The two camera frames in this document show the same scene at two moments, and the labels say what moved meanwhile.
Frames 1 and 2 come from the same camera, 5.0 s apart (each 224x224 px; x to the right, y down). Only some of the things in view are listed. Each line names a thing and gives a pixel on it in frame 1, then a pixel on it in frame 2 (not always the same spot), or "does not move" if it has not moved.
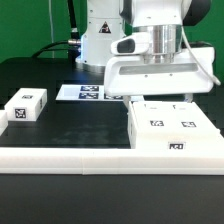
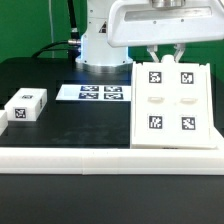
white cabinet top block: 26,104 does not move
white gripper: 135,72 to 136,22
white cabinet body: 170,125 does not move
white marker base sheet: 85,92 does not move
